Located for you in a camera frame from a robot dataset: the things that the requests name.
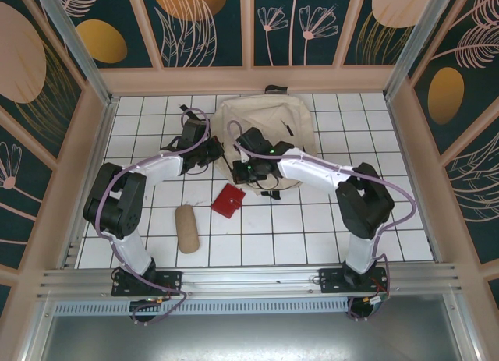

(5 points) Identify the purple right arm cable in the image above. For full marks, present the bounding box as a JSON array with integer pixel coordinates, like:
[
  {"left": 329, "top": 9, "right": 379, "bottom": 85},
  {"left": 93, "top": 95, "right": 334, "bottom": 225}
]
[{"left": 227, "top": 120, "right": 417, "bottom": 322}]

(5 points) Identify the aluminium corner post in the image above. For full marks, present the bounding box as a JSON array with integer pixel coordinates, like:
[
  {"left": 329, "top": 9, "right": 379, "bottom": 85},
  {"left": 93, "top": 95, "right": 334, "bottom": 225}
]
[
  {"left": 30, "top": 0, "right": 120, "bottom": 107},
  {"left": 384, "top": 0, "right": 453, "bottom": 101}
]

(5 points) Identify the small green circuit board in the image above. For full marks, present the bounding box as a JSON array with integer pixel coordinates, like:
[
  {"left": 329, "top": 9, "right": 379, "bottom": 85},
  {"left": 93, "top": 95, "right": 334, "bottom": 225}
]
[{"left": 364, "top": 294, "right": 392, "bottom": 307}]

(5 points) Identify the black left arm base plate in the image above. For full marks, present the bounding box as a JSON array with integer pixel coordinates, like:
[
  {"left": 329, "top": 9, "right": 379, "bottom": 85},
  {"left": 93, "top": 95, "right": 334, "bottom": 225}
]
[{"left": 111, "top": 270, "right": 183, "bottom": 298}]

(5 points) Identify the aluminium mounting rail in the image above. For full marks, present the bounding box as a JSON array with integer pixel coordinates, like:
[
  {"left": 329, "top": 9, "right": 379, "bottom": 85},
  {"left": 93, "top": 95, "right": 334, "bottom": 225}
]
[{"left": 37, "top": 262, "right": 467, "bottom": 299}]

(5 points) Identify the red snap wallet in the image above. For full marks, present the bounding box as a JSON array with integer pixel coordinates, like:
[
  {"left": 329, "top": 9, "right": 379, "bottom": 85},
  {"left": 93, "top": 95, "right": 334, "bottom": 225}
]
[{"left": 211, "top": 183, "right": 246, "bottom": 220}]

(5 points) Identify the aluminium right corner post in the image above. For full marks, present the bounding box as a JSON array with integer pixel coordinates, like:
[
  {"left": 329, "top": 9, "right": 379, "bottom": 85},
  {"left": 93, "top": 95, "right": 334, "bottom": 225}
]
[{"left": 384, "top": 0, "right": 453, "bottom": 101}]

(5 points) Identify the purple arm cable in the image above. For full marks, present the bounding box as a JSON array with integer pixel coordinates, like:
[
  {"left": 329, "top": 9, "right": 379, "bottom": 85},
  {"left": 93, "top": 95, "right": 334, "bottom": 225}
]
[
  {"left": 227, "top": 120, "right": 417, "bottom": 322},
  {"left": 95, "top": 108, "right": 214, "bottom": 327}
]

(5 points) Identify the beige canvas backpack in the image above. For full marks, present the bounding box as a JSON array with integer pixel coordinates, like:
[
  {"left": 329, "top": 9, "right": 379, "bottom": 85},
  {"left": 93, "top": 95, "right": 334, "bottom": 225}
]
[{"left": 179, "top": 83, "right": 319, "bottom": 200}]

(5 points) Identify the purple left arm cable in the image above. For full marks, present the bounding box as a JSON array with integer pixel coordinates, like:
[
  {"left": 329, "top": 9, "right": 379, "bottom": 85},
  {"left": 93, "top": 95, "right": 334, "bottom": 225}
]
[{"left": 95, "top": 108, "right": 214, "bottom": 327}]

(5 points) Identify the aluminium left corner post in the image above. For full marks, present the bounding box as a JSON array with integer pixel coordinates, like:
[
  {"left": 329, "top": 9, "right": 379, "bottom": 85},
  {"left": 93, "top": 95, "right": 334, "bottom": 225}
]
[{"left": 30, "top": 0, "right": 120, "bottom": 107}]

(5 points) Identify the grey metal sheet panel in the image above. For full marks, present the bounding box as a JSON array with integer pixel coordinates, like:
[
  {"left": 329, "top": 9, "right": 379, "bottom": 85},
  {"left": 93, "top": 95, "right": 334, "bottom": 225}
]
[{"left": 21, "top": 294, "right": 480, "bottom": 361}]

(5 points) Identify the aluminium side rail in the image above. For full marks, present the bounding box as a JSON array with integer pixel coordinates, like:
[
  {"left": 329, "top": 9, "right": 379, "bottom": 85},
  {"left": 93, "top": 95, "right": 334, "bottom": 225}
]
[{"left": 60, "top": 97, "right": 120, "bottom": 269}]

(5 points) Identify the brown fabric pencil case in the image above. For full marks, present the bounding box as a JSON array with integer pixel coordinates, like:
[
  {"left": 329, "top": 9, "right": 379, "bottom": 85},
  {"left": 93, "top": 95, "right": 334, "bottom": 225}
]
[{"left": 174, "top": 204, "right": 200, "bottom": 255}]

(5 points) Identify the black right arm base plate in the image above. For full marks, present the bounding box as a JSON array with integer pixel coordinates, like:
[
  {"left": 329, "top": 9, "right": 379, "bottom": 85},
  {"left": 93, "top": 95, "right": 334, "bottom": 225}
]
[{"left": 318, "top": 267, "right": 391, "bottom": 296}]

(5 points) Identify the slotted grey cable duct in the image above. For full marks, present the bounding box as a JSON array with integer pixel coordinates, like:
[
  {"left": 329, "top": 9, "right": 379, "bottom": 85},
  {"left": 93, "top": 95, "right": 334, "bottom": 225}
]
[{"left": 52, "top": 300, "right": 354, "bottom": 317}]

